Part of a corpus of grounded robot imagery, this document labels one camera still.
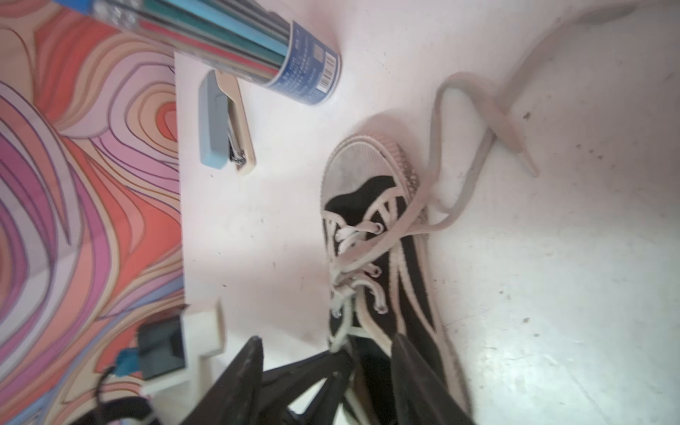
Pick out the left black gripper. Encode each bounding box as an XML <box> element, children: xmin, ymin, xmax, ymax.
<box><xmin>257</xmin><ymin>351</ymin><xmax>354</xmax><ymax>424</ymax></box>

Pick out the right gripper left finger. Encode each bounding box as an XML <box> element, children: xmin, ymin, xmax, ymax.
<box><xmin>181</xmin><ymin>336</ymin><xmax>264</xmax><ymax>425</ymax></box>

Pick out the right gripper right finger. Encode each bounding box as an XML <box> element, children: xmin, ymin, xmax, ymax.
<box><xmin>391</xmin><ymin>334</ymin><xmax>474</xmax><ymax>425</ymax></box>

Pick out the black white sneaker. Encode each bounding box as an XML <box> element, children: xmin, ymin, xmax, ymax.
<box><xmin>321</xmin><ymin>136</ymin><xmax>472</xmax><ymax>424</ymax></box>

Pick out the white shoelace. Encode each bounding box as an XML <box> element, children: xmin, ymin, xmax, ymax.
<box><xmin>331</xmin><ymin>0</ymin><xmax>660</xmax><ymax>267</ymax></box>

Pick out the grey blue stapler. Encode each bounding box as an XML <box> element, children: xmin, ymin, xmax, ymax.
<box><xmin>198</xmin><ymin>70</ymin><xmax>257</xmax><ymax>175</ymax></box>

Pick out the blue capped pencil tube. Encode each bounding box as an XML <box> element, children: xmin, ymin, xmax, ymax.
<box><xmin>62</xmin><ymin>0</ymin><xmax>341</xmax><ymax>106</ymax></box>

